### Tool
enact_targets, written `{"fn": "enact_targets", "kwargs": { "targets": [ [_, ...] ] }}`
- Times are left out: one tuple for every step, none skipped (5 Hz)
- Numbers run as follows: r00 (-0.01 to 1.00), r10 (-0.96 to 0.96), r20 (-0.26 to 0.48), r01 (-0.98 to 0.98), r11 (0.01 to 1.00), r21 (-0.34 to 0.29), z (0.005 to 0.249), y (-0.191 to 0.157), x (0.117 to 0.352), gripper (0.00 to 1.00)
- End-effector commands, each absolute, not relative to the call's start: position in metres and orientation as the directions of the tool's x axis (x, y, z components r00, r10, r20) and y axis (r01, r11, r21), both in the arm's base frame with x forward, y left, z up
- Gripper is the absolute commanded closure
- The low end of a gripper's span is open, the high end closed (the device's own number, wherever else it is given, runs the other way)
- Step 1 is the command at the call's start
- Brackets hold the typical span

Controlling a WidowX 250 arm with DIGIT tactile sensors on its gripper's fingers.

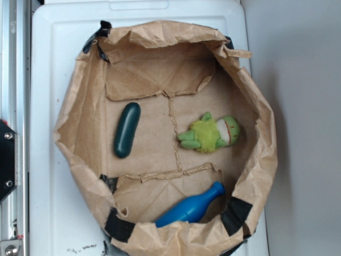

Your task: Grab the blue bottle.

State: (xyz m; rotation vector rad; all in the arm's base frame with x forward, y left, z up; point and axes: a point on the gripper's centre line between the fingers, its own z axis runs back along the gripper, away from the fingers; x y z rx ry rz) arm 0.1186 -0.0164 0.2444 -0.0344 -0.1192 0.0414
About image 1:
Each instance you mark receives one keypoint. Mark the aluminium frame rail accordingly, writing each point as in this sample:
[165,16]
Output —
[15,85]

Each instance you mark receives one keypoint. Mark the blue plastic bottle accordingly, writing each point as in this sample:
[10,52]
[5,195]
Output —
[191,209]

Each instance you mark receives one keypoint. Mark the green plush frog toy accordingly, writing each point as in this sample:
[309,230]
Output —
[208,135]

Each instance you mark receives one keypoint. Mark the brown paper bag liner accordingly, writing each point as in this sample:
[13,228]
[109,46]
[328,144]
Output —
[176,72]

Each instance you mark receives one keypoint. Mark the dark green capsule toy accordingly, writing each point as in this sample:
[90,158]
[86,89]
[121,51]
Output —
[126,129]

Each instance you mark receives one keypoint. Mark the black mounting bracket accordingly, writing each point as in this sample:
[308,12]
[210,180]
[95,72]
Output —
[8,161]

